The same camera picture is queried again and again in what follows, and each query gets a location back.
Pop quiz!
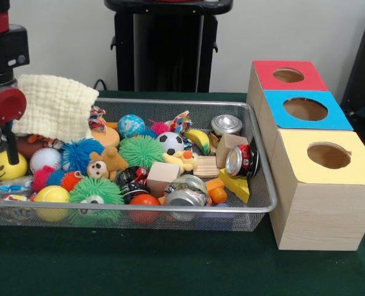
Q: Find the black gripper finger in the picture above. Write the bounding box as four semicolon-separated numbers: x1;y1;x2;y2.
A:
1;121;20;166

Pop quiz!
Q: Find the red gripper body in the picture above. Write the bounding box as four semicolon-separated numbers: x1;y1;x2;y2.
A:
0;86;28;125

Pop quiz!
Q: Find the cream yellow cloth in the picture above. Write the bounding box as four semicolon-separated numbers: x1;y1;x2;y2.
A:
12;75;101;144

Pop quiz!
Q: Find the clear mesh bin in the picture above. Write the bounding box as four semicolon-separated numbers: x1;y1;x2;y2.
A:
0;96;279;232

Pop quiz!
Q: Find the wooden box with three holes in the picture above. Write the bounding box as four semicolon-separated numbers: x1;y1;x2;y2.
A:
247;60;365;252

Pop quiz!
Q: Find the yellow smiley face ball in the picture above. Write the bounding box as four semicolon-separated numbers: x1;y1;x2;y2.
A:
0;150;28;182

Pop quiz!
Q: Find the white baseball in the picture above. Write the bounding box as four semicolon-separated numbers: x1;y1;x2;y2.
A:
30;147;63;175

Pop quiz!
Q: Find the crumpled clear plastic bottle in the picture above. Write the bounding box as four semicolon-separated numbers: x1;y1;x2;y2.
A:
0;175;35;197

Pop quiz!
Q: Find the plain yellow ball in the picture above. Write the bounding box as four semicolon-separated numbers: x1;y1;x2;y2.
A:
33;185;70;223

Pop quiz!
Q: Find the blue spiky ball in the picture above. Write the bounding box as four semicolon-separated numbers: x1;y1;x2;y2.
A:
62;138;107;175

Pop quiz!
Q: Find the green spiky ball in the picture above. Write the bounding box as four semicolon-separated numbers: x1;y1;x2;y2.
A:
119;135;166;171
68;177;126;206

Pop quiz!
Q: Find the brown teddy bear toy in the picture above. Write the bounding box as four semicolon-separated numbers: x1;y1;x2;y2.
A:
86;146;129;181

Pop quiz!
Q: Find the orange red ball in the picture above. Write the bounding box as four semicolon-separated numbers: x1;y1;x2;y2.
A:
128;194;162;224

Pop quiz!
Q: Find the black and white soccer ball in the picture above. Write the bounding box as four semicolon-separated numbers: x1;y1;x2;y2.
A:
157;131;187;156

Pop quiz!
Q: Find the crushed silver can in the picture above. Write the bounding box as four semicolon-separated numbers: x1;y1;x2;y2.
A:
163;174;210;221

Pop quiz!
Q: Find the dark green table cloth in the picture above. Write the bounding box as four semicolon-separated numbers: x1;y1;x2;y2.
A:
0;89;365;296

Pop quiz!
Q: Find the yellow wedge block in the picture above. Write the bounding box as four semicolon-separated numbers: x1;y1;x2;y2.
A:
218;168;251;205

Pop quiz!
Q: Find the black cable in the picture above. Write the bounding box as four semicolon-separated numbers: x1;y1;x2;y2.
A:
92;78;108;92

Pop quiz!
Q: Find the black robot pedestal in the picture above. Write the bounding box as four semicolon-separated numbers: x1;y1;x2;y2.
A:
104;0;234;93

